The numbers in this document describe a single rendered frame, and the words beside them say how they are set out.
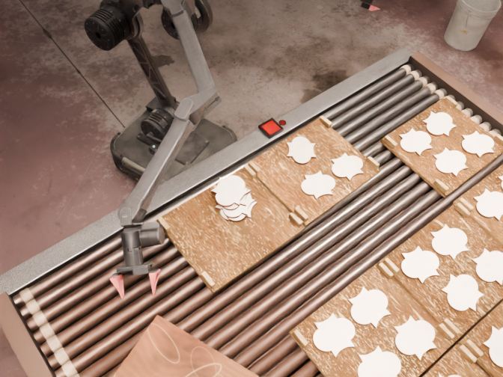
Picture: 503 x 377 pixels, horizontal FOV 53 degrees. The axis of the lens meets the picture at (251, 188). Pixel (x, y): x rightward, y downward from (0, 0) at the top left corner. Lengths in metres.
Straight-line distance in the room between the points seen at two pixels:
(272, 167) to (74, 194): 1.49
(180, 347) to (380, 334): 0.64
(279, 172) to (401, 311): 0.68
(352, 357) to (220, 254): 0.55
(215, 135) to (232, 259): 1.34
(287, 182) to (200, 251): 0.44
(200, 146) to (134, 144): 0.38
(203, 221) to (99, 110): 1.84
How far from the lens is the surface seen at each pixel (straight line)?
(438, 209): 2.07
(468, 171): 2.21
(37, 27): 4.27
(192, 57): 1.70
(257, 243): 1.81
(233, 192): 1.84
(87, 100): 3.61
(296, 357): 1.69
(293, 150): 2.05
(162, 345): 1.57
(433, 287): 1.88
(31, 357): 1.74
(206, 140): 2.95
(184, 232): 1.83
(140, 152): 2.95
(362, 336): 1.74
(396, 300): 1.82
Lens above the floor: 2.53
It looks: 56 degrees down
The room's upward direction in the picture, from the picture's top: 6 degrees clockwise
